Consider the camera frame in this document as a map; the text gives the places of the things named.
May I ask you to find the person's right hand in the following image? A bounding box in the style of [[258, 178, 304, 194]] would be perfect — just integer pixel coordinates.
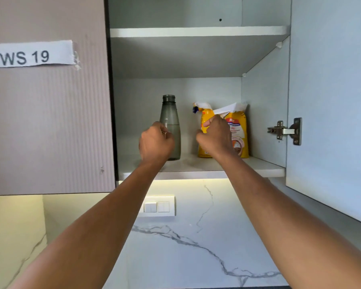
[[196, 114, 234, 162]]

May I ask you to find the grey water bottle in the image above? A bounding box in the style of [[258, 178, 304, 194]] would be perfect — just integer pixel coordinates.
[[159, 94, 182, 161]]

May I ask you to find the steel cabinet hinge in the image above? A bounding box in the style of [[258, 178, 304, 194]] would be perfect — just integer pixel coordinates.
[[267, 117, 302, 147]]

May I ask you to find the person's left forearm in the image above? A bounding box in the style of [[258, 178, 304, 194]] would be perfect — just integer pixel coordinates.
[[9, 159, 169, 289]]

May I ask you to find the white cabinet shelf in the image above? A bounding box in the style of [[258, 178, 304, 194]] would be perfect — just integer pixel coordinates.
[[110, 25, 291, 79]]

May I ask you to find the white paper label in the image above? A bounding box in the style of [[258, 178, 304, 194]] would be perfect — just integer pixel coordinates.
[[0, 40, 76, 68]]

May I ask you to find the person's left hand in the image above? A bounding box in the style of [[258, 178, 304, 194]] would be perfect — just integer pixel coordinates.
[[138, 121, 176, 166]]

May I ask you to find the yellow dog food bag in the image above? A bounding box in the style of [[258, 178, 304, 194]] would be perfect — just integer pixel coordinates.
[[192, 102, 249, 159]]

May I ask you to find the white switch panel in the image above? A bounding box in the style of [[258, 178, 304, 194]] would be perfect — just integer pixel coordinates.
[[137, 195, 176, 218]]

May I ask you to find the brown wall cabinet body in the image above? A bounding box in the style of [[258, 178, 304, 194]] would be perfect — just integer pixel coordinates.
[[105, 0, 292, 181]]

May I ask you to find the person's right forearm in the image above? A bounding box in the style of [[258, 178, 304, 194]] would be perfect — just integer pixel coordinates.
[[215, 152, 361, 289]]

